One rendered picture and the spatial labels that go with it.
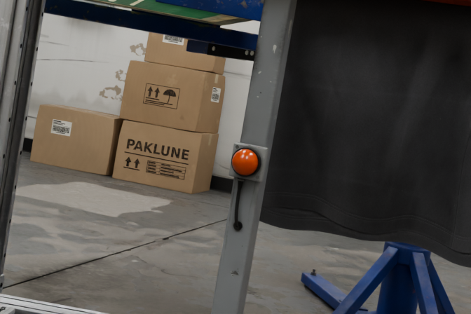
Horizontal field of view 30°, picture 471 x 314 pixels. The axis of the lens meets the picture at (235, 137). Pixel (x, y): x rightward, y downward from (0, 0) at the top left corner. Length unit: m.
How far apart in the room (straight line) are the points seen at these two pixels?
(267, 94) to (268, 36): 0.08
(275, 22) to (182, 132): 4.79
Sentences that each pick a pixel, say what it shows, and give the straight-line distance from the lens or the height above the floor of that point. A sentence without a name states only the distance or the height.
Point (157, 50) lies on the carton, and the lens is 6.15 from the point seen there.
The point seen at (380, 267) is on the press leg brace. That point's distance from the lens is 2.79.
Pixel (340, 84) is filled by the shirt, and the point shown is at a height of 0.79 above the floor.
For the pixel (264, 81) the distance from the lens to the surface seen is 1.27.
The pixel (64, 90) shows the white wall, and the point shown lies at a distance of 6.95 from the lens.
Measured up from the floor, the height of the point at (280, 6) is 0.88.
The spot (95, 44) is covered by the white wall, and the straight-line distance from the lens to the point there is 6.85.
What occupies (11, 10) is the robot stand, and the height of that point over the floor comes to 0.81.
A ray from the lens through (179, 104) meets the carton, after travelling 6.04.
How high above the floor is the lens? 0.75
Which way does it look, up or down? 3 degrees down
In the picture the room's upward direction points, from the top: 10 degrees clockwise
